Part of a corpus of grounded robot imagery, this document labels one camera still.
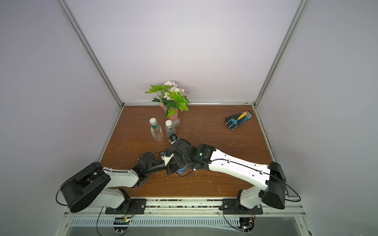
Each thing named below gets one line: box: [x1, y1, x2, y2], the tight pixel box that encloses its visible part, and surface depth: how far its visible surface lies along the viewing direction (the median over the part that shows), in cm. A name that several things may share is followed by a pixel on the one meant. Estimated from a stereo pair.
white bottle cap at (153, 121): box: [149, 117, 158, 125], surface depth 87 cm
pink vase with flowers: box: [144, 80, 191, 127], surface depth 87 cm
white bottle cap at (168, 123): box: [164, 119, 173, 127], surface depth 91 cm
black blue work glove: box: [224, 110, 254, 127], surface depth 112 cm
